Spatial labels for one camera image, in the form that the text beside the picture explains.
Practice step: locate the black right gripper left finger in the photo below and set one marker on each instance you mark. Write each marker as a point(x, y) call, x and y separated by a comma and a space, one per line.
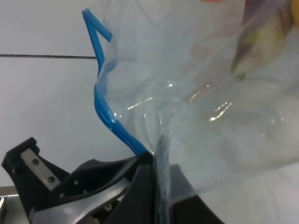
point(136, 207)

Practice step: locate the yellow lemon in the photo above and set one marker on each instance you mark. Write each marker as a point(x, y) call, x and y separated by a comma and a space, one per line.
point(295, 12)

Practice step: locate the clear zip bag blue seal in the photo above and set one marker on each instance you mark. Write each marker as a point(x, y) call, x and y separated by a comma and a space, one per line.
point(164, 85)

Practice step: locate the orange fruit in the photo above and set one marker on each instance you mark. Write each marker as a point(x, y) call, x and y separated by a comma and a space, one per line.
point(212, 1)

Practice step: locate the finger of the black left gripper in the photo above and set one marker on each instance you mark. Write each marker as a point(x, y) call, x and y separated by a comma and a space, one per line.
point(94, 176)

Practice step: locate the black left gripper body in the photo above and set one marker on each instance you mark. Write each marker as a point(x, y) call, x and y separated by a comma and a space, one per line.
point(35, 180)

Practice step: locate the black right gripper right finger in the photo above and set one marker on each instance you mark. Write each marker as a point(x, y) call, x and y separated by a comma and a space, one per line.
point(186, 207)

